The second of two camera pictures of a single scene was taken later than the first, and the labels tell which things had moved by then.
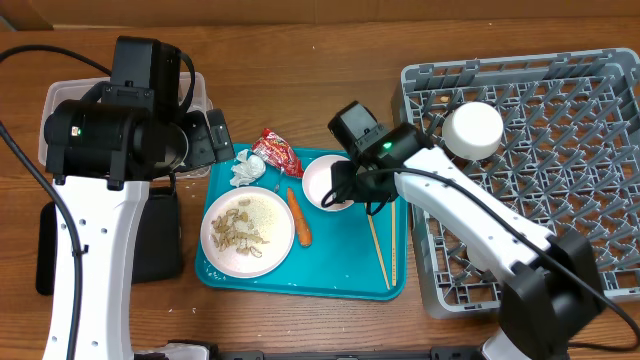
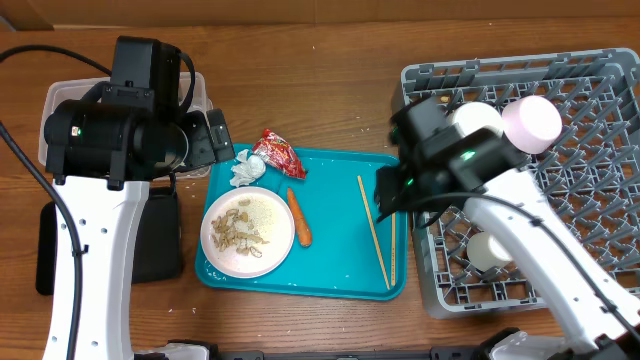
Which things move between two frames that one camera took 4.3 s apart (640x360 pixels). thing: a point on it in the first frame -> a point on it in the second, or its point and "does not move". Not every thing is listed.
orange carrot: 302,225 does not move
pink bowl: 317,182 -> 531,123
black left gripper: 202,150 does not move
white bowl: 472,130 does not move
